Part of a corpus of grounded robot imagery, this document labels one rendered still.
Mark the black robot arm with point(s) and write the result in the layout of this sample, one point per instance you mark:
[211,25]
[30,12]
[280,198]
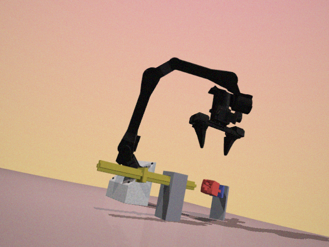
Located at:
[239,102]

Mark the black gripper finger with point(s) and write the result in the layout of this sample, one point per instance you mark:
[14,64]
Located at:
[228,141]
[200,129]

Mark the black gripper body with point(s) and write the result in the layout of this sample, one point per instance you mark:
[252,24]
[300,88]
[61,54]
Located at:
[216,123]

